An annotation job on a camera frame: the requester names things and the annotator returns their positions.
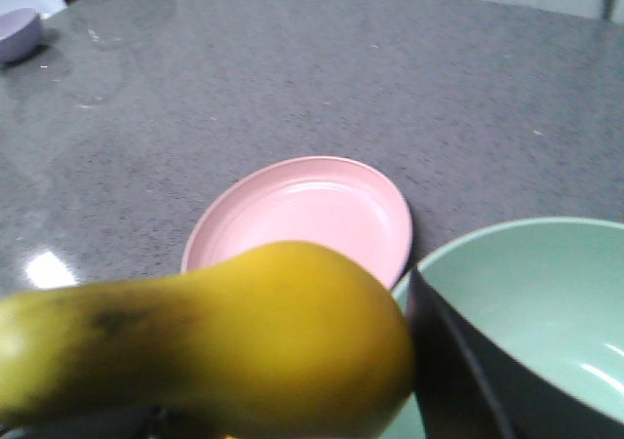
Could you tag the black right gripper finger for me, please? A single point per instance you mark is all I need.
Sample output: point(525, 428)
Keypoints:
point(468, 387)

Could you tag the yellow banana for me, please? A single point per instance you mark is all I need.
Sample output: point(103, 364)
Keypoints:
point(288, 340)

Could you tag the green bowl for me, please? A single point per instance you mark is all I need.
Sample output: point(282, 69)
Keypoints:
point(548, 292)

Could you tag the pink plate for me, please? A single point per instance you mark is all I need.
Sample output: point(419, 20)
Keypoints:
point(336, 202)

